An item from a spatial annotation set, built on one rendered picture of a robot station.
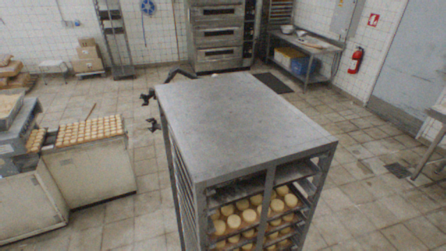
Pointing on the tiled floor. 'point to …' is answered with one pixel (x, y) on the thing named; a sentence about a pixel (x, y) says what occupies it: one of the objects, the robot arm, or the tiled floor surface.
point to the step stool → (54, 68)
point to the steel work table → (306, 53)
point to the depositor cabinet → (31, 203)
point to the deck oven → (220, 35)
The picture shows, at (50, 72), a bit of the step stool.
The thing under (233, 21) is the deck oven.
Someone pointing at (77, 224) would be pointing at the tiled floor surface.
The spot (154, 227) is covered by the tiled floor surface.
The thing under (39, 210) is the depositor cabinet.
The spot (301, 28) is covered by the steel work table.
